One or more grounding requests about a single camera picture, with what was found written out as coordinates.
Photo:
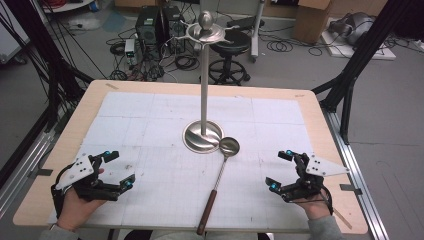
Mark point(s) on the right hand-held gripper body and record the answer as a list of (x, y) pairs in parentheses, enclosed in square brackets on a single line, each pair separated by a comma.
[(321, 166)]

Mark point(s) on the black round stool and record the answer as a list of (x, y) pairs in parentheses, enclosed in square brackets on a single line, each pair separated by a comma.
[(233, 43)]

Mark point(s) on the black metal frame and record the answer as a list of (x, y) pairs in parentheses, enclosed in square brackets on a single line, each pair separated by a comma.
[(363, 50), (43, 50)]

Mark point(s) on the black computer tower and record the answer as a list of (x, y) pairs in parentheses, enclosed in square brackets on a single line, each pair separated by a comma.
[(146, 30), (173, 23)]

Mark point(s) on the grey bag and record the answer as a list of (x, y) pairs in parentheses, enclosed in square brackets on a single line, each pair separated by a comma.
[(356, 26)]

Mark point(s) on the person's right hand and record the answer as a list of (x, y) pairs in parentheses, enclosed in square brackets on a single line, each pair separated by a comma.
[(315, 208)]

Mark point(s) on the aluminium rail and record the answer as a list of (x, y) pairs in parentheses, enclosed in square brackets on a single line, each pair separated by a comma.
[(23, 170), (356, 173)]

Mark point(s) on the thin wooden stick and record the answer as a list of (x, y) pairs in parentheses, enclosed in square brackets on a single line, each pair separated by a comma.
[(342, 219)]

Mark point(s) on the white stand pole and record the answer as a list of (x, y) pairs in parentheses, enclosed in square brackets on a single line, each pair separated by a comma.
[(256, 30)]

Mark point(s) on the white grid mat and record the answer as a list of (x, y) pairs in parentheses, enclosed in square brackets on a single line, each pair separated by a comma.
[(166, 190)]

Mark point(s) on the black tape strip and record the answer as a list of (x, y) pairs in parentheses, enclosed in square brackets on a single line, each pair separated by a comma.
[(43, 172), (350, 189)]

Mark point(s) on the person's left hand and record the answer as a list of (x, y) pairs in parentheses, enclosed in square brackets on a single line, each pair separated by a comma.
[(78, 210)]

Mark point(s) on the small white power supply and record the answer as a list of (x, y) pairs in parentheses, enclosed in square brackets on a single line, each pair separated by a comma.
[(130, 50)]

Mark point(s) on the cardboard box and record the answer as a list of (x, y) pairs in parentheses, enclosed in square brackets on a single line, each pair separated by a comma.
[(311, 20)]

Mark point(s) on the white floor board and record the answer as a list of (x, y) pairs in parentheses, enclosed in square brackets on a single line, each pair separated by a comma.
[(373, 51)]

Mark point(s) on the steel utensil rack stand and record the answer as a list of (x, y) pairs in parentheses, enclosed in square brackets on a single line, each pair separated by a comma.
[(204, 100)]

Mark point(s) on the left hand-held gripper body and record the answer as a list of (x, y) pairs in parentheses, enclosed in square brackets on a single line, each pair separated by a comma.
[(77, 169)]

